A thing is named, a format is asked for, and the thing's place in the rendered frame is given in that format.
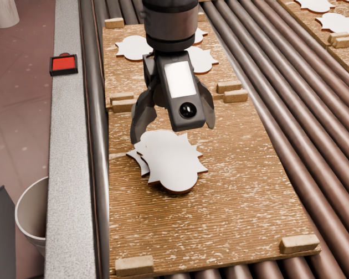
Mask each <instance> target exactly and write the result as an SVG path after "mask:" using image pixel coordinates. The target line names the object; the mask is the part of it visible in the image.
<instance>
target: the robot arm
mask: <svg viewBox="0 0 349 279"><path fill-rule="evenodd" d="M142 5H143V8H144V11H139V13H138V15H139V17H140V18H141V19H142V18H143V20H144V29H145V32H146V42H147V44H148V45H149V46H150V47H151V48H153V51H152V53H151V54H143V55H142V59H143V73H144V81H145V84H146V87H147V90H146V91H144V92H142V93H141V94H140V95H139V97H138V99H137V101H136V102H135V103H134V104H133V106H132V109H131V118H132V122H131V127H130V140H131V144H136V143H138V142H140V141H141V136H142V135H143V134H144V133H145V132H146V128H147V126H148V125H149V124H150V123H151V122H153V121H154V120H155V119H156V117H157V113H156V110H155V108H154V106H155V104H156V105H157V106H159V107H164V108H165V110H166V109H167V110H168V115H169V118H170V123H171V127H172V130H173V131H174V132H180V131H186V130H192V129H196V128H202V127H203V126H204V124H205V123H206V124H207V126H208V128H210V129H214V126H215V111H214V103H213V98H212V95H211V93H210V91H209V90H208V88H207V86H206V85H205V84H204V83H203V82H200V80H199V78H197V77H196V76H195V75H194V67H193V65H192V63H191V60H190V57H189V53H188V51H187V50H186V49H188V48H190V47H191V46H192V45H193V44H194V42H195V35H196V30H197V28H198V6H199V0H142ZM149 57H151V58H149Z"/></svg>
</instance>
